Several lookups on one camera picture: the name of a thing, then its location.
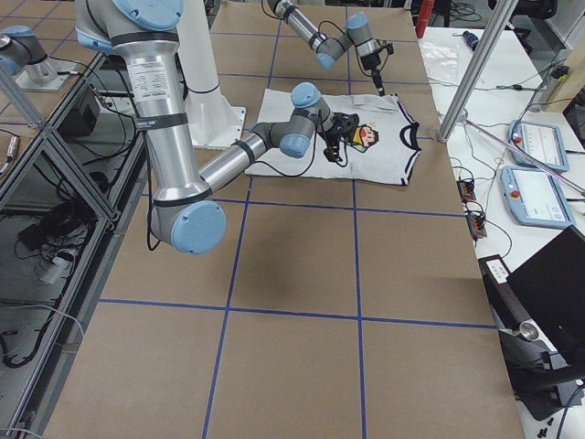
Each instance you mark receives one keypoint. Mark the aluminium frame post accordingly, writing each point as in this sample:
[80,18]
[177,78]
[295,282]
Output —
[494,28]

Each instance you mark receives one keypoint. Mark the teach pendant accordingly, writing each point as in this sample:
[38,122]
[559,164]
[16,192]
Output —
[543,142]
[535,199]

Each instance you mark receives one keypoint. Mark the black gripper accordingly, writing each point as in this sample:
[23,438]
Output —
[333,137]
[371,64]

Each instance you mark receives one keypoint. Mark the near orange terminal block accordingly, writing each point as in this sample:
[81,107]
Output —
[476,224]

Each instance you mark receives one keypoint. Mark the metal cup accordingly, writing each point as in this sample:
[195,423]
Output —
[529,331]

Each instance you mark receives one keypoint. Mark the orange terminal block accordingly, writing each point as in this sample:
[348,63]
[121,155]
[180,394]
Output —
[466,190]
[476,224]

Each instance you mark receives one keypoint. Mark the red fire extinguisher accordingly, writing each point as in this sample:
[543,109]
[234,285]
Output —
[425,11]

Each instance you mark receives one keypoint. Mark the black laptop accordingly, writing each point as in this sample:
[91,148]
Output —
[550,286]

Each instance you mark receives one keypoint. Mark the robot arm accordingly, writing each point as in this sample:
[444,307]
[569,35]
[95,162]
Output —
[328,50]
[144,34]

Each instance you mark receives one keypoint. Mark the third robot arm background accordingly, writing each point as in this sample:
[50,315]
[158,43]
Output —
[20,48]

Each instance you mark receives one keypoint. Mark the grey cartoon print t-shirt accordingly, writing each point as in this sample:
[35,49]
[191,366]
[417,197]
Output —
[383,148]

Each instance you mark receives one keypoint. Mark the black box with label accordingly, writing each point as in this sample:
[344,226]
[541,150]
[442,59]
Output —
[495,268]

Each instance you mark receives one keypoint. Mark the near teach pendant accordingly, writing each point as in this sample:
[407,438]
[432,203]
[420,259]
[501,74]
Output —
[535,199]

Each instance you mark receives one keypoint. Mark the far orange terminal block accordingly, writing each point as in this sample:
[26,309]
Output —
[466,190]

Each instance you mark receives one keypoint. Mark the white power strip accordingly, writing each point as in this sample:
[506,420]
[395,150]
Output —
[60,266]

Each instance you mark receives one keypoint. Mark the far teach pendant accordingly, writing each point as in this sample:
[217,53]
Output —
[543,142]

